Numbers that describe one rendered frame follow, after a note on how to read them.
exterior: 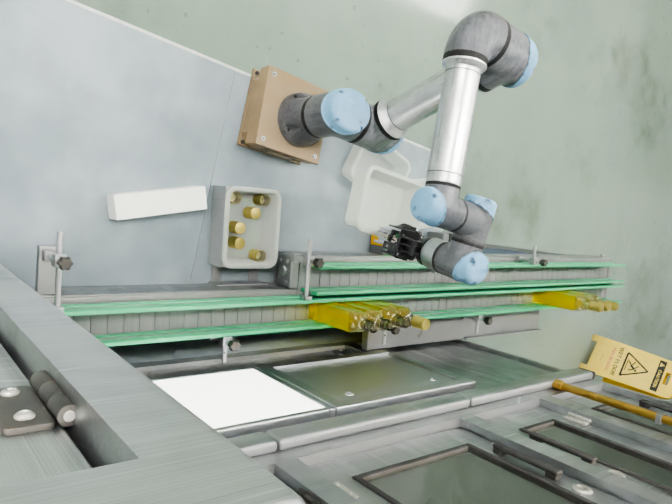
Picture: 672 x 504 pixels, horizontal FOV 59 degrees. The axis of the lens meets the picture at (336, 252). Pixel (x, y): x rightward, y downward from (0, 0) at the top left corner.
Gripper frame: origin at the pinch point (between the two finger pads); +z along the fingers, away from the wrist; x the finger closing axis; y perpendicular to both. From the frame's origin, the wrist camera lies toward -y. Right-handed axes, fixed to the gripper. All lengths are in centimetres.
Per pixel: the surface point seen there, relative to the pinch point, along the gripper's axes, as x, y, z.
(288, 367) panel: 40.3, 15.5, 3.7
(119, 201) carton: 9, 60, 28
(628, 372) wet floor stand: 64, -332, 72
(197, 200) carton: 5.0, 40.4, 29.0
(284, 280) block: 21.4, 11.6, 22.0
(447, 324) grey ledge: 28, -60, 19
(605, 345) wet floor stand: 53, -333, 95
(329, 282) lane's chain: 19.6, -3.1, 20.1
